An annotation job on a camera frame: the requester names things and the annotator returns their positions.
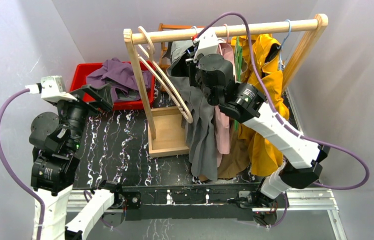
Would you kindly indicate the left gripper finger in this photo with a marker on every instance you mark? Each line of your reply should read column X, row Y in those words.
column 99, row 97
column 77, row 95

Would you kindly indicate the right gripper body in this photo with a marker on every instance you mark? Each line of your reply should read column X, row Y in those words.
column 193, row 68

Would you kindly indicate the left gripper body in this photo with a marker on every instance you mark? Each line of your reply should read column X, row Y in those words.
column 82, row 99

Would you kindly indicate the purple pleated skirt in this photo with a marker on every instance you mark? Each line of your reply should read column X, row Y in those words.
column 120, row 76

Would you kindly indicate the beige wooden hanger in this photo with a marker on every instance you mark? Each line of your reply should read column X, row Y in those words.
column 162, row 78

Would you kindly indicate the grey pleated skirt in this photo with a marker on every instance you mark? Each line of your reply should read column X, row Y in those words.
column 200, row 134

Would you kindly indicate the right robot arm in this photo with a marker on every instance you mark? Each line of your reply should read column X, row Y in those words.
column 246, row 104

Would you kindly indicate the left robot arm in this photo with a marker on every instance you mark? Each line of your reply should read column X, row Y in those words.
column 56, row 138

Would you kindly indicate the pink hanger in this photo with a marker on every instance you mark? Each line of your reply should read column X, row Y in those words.
column 227, row 33

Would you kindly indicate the green hanger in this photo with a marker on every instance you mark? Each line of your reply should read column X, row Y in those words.
column 238, row 59

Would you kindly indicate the pink skirt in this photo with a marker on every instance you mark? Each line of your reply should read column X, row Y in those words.
column 222, row 125

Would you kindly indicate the brown skirt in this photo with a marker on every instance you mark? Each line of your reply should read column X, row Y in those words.
column 232, row 164

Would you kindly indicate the red plastic bin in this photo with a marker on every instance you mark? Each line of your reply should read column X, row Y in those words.
column 85, row 69

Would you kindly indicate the orange wooden shelf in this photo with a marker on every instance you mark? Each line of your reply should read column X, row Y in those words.
column 164, row 61

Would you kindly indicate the wooden clothes rack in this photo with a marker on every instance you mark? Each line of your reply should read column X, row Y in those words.
column 165, row 134

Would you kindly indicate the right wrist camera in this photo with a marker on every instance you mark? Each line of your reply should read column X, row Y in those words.
column 207, row 43

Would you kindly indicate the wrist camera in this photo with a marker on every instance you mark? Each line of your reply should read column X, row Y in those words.
column 207, row 43
column 52, row 88

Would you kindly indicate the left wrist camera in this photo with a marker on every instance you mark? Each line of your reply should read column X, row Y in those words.
column 52, row 88

